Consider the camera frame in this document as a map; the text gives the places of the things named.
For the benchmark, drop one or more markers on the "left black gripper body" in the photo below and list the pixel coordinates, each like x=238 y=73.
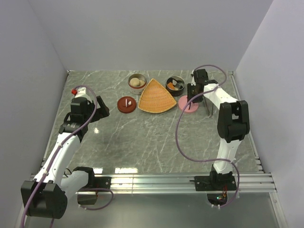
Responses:
x=91 y=108

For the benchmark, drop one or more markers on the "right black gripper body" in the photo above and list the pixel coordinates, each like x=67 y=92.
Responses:
x=191 y=91

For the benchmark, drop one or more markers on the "brown round lid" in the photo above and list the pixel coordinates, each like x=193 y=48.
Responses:
x=126 y=104

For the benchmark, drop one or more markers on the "metal tongs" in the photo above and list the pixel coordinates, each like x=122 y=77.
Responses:
x=209 y=107

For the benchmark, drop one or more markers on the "orange fried food piece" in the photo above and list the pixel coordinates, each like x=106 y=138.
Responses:
x=171 y=86

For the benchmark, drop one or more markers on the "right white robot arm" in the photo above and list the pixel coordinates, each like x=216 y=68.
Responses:
x=233 y=125

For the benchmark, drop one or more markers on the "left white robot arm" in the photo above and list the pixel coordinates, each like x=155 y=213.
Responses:
x=47 y=195

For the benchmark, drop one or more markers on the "black steel lunch bowl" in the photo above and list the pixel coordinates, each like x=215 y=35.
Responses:
x=175 y=93

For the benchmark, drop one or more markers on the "orange wicker triangular tray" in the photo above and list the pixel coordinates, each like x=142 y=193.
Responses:
x=155 y=98

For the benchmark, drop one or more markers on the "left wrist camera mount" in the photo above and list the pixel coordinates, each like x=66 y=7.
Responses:
x=81 y=92

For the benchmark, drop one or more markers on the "aluminium frame rail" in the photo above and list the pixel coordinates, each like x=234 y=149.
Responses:
x=166 y=183

